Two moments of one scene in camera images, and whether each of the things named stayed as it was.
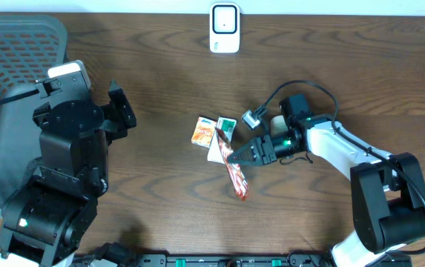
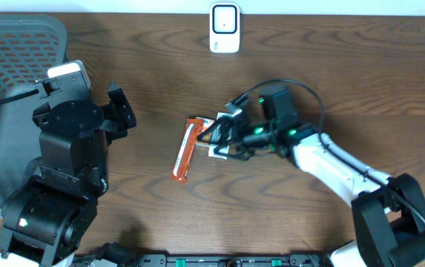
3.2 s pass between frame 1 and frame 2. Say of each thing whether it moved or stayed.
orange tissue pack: stayed
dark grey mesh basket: stayed
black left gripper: stayed
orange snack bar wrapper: moved
